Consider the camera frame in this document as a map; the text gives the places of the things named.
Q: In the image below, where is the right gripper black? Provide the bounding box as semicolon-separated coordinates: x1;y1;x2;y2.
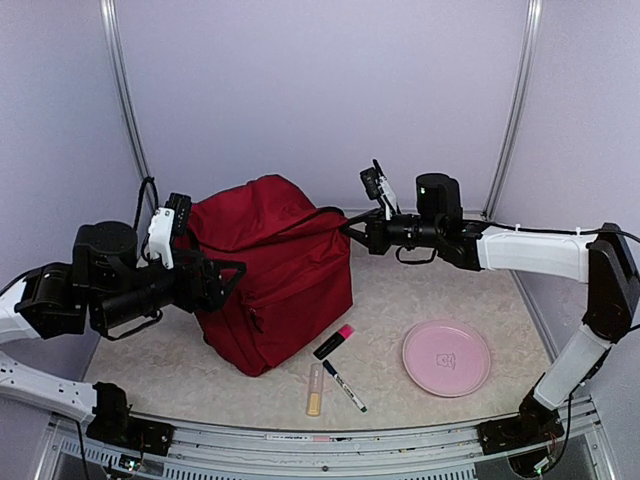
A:
339;203;443;254

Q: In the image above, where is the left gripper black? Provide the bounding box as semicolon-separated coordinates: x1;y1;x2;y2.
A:
94;247;246;331

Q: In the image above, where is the red student backpack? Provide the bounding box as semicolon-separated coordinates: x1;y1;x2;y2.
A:
186;175;353;377

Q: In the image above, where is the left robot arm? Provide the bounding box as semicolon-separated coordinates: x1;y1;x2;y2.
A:
1;221;246;445

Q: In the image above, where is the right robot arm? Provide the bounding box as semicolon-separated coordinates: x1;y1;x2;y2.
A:
342;166;639;444

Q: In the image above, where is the pink highlighter marker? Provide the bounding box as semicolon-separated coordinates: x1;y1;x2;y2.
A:
313;325;354;360

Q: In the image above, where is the clear white pen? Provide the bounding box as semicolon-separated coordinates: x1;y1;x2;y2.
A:
322;360;368;413

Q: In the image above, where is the pink round plate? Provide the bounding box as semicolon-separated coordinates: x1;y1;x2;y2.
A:
402;320;491;398

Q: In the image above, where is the beige eraser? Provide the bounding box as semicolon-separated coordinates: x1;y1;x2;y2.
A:
306;363;324;417

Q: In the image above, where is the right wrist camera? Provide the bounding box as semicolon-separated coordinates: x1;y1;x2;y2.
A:
359;159;401;220

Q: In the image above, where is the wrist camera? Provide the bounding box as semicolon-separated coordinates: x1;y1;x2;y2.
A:
141;193;192;270
359;159;401;220

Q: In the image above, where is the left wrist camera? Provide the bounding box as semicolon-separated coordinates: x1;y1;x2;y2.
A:
141;193;192;270

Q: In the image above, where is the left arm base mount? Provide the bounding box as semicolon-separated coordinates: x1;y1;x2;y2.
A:
86;382;174;457

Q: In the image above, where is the front metal rail frame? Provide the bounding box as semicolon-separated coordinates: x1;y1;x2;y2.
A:
32;398;621;479

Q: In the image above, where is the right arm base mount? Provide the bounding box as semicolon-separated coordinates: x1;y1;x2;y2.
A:
477;388;565;455

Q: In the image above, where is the left metal corner post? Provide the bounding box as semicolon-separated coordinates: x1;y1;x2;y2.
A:
99;0;151;179

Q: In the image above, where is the metal corner post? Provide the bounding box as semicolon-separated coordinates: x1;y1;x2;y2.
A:
482;0;544;220
99;0;151;179

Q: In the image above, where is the right metal corner post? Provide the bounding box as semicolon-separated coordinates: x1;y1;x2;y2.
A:
482;0;544;220

